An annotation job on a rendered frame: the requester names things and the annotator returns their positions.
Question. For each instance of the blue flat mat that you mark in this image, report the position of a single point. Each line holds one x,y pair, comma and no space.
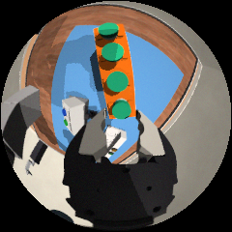
77,73

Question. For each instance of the orange test tube rack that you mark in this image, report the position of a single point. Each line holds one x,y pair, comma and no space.
123,65

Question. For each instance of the green round cap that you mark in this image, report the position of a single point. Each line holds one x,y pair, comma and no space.
108,30
117,81
121,109
112,52

